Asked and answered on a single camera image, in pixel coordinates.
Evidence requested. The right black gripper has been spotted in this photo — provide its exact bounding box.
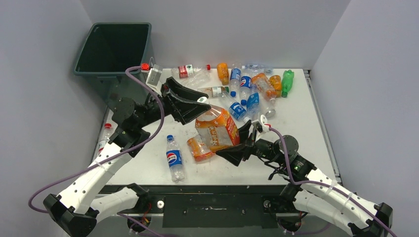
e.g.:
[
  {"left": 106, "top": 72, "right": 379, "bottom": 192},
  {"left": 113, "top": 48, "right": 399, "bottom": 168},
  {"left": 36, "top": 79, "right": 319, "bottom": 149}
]
[{"left": 216, "top": 120, "right": 286, "bottom": 165}]

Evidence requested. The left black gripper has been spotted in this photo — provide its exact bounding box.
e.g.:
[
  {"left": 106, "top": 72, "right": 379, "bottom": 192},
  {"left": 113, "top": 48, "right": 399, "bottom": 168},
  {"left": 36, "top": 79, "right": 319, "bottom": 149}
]
[{"left": 135, "top": 78, "right": 210, "bottom": 128}]

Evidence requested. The large orange label bottle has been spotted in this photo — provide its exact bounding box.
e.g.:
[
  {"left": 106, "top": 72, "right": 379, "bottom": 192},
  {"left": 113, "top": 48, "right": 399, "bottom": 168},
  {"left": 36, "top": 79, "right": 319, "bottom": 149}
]
[{"left": 195, "top": 105, "right": 240, "bottom": 152}]

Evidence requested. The light blue label bottle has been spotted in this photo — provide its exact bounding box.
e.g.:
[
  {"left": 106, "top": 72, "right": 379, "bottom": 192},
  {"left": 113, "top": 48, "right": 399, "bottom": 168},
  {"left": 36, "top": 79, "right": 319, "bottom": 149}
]
[{"left": 247, "top": 92, "right": 260, "bottom": 115}]

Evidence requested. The crushed orange label bottle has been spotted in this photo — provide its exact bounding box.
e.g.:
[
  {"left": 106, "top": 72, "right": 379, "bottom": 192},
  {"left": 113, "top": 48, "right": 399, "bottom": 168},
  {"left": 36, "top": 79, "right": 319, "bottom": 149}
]
[{"left": 187, "top": 135, "right": 215, "bottom": 162}]

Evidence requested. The clear bottle silver cap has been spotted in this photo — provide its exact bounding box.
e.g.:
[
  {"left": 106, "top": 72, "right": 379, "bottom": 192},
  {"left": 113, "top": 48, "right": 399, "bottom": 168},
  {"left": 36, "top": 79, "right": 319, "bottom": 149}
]
[{"left": 260, "top": 98, "right": 276, "bottom": 119}]

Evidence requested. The small Pepsi bottle blue cap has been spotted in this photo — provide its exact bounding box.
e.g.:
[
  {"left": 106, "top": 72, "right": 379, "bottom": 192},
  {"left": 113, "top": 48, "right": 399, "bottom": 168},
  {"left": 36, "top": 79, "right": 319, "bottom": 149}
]
[{"left": 166, "top": 135, "right": 185, "bottom": 183}]

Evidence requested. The red cap clear bottle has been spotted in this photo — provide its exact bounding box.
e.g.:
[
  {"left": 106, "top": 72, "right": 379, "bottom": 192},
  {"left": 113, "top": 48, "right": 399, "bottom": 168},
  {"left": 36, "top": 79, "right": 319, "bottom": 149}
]
[{"left": 96, "top": 123, "right": 114, "bottom": 156}]

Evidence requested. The blue label bottle white cap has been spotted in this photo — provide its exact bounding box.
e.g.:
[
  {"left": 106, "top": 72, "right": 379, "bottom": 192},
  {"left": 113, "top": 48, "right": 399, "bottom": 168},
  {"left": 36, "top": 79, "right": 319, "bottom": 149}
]
[{"left": 220, "top": 91, "right": 250, "bottom": 123}]

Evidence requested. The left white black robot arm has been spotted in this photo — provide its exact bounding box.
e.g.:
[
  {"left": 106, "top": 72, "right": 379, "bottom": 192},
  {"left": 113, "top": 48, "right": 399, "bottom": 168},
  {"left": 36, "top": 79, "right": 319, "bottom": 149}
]
[{"left": 43, "top": 78, "right": 210, "bottom": 237}]

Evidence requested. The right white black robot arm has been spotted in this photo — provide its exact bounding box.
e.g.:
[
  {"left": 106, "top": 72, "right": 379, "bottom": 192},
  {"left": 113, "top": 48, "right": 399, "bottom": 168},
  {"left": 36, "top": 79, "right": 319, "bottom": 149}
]
[{"left": 216, "top": 120, "right": 396, "bottom": 237}]

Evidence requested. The dark green plastic bin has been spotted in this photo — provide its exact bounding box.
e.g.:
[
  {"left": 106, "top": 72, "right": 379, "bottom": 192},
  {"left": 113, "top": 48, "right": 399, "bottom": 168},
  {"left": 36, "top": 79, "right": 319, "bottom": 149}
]
[{"left": 74, "top": 23, "right": 156, "bottom": 109}]

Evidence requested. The clear bottle white cap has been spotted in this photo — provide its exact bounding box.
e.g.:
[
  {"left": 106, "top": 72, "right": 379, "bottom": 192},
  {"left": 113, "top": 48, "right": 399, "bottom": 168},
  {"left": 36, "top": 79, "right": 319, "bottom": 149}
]
[{"left": 181, "top": 70, "right": 210, "bottom": 89}]

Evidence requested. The red label bottle back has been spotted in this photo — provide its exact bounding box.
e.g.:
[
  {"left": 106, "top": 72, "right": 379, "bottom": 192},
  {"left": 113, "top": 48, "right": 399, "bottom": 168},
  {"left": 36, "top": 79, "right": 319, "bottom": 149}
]
[{"left": 171, "top": 64, "right": 211, "bottom": 79}]

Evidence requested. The brown stained bottle green cap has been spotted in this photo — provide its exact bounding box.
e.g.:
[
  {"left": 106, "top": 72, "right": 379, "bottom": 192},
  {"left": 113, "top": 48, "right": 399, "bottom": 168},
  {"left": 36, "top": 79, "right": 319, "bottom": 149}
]
[{"left": 197, "top": 86, "right": 229, "bottom": 98}]

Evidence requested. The small orange juice bottle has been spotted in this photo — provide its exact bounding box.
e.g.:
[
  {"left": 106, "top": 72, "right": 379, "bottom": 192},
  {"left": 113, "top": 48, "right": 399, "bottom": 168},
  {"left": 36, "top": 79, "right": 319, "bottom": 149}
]
[{"left": 216, "top": 63, "right": 229, "bottom": 85}]

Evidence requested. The blue label water bottle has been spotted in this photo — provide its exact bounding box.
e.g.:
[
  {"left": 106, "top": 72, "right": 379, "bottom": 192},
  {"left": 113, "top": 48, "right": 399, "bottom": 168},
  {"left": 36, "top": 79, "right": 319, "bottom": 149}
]
[{"left": 229, "top": 63, "right": 242, "bottom": 98}]

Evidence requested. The orange crushed bottle back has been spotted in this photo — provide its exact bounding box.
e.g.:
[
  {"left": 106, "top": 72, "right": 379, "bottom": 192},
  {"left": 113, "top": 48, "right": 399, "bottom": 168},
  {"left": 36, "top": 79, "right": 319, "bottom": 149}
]
[{"left": 251, "top": 73, "right": 277, "bottom": 102}]

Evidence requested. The small orange bottle right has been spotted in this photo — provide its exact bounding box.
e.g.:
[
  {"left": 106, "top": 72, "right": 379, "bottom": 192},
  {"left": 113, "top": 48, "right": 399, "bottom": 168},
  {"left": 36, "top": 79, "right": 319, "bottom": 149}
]
[{"left": 269, "top": 75, "right": 282, "bottom": 97}]

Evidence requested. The clear crushed bottle back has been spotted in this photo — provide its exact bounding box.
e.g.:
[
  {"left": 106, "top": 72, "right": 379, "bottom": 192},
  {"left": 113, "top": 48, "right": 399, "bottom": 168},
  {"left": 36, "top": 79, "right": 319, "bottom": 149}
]
[{"left": 242, "top": 64, "right": 273, "bottom": 75}]

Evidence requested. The green soda bottle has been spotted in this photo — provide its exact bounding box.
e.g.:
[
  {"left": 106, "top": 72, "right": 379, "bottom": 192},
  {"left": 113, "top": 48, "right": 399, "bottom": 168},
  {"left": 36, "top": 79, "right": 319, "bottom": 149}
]
[{"left": 281, "top": 70, "right": 294, "bottom": 98}]

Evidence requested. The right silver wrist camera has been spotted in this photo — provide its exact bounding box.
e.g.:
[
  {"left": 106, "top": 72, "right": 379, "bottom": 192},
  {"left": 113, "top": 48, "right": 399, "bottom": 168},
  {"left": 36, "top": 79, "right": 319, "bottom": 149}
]
[{"left": 252, "top": 114, "right": 271, "bottom": 134}]

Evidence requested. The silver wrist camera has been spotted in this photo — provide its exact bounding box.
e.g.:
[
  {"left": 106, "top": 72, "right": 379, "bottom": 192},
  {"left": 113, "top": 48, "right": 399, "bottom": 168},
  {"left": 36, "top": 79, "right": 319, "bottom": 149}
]
[
  {"left": 146, "top": 64, "right": 163, "bottom": 88},
  {"left": 252, "top": 114, "right": 271, "bottom": 134}
]

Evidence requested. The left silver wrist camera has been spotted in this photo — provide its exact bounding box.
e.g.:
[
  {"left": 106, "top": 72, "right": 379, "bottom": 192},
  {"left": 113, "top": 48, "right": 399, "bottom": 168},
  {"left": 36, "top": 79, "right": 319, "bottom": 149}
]
[{"left": 146, "top": 64, "right": 163, "bottom": 88}]

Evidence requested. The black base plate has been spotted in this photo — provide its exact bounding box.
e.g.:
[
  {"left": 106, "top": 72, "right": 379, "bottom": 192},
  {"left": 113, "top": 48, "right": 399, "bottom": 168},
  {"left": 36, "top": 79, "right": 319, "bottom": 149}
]
[{"left": 98, "top": 185, "right": 312, "bottom": 229}]

